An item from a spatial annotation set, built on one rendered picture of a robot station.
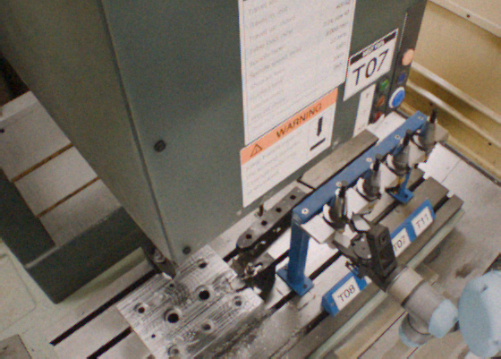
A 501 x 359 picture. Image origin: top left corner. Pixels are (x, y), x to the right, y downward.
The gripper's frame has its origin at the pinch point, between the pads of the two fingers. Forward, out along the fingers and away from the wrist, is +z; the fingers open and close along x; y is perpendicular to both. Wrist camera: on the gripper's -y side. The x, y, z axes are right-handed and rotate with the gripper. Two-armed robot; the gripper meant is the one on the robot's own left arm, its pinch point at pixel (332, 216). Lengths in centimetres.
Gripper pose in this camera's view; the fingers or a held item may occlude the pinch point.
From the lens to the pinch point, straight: 110.2
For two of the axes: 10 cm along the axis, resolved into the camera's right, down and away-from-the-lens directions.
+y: 0.0, 6.2, 7.8
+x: 7.5, -5.2, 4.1
